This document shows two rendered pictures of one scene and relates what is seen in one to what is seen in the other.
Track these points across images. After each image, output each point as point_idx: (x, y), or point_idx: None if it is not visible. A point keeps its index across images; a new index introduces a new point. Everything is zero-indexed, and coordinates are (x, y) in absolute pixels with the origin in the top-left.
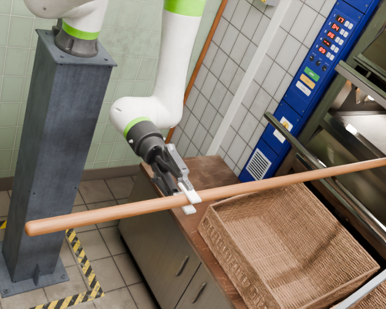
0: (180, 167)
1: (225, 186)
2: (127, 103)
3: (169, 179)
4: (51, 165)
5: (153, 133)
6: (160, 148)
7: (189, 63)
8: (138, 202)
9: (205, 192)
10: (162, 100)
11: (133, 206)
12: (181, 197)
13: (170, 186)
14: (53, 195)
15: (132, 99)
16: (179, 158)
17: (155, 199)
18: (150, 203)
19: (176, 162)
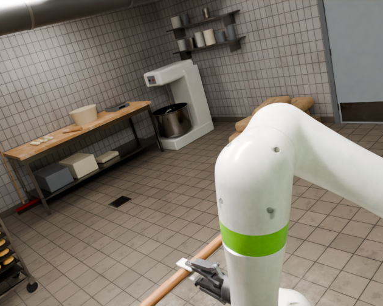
0: (198, 258)
1: (156, 293)
2: (286, 289)
3: (209, 282)
4: None
5: None
6: (224, 272)
7: (232, 303)
8: (218, 238)
9: (174, 275)
10: None
11: (220, 234)
12: (191, 259)
13: (205, 278)
14: None
15: (284, 295)
16: (202, 265)
17: (209, 246)
18: (211, 242)
19: (203, 260)
